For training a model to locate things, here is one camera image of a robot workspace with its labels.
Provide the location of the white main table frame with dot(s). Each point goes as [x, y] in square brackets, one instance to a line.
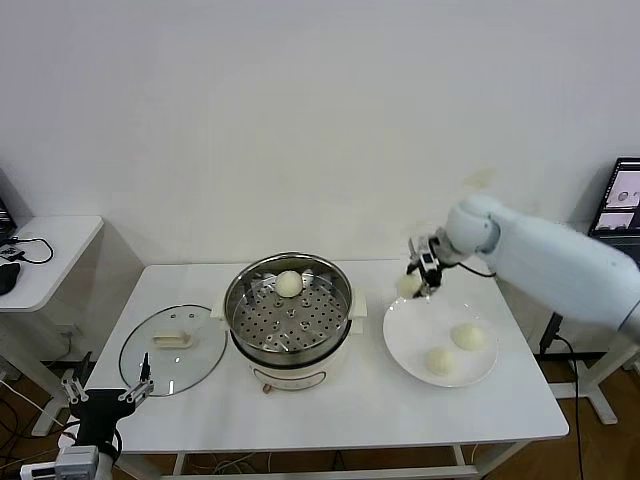
[325, 472]

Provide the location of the round glass pot lid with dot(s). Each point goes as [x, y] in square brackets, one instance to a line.
[190, 360]

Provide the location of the grey open laptop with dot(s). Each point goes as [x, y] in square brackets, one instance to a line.
[622, 195]

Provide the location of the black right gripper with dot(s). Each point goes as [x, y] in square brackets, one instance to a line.
[432, 247]

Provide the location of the white side table with label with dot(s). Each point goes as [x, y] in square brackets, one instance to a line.
[595, 380]

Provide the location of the black computer mouse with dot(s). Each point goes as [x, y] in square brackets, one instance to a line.
[7, 277]

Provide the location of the white electric cooking pot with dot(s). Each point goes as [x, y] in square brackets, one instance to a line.
[290, 375]

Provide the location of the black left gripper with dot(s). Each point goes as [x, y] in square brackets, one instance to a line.
[102, 405]

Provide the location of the white side table with mouse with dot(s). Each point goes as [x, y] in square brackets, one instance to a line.
[55, 250]

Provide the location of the white steamed baozi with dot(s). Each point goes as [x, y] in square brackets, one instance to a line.
[440, 361]
[408, 286]
[469, 336]
[289, 284]

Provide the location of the black open laptop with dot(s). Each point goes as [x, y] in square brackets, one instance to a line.
[4, 215]

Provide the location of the round white plate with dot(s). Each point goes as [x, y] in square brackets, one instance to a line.
[415, 340]

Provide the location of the white wall socket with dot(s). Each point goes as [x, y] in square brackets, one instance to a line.
[69, 331]

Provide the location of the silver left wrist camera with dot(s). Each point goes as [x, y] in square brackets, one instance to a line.
[70, 460]

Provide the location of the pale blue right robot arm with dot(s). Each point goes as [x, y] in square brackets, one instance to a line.
[550, 260]

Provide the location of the steel perforated steamer basket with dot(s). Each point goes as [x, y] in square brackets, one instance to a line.
[325, 285]

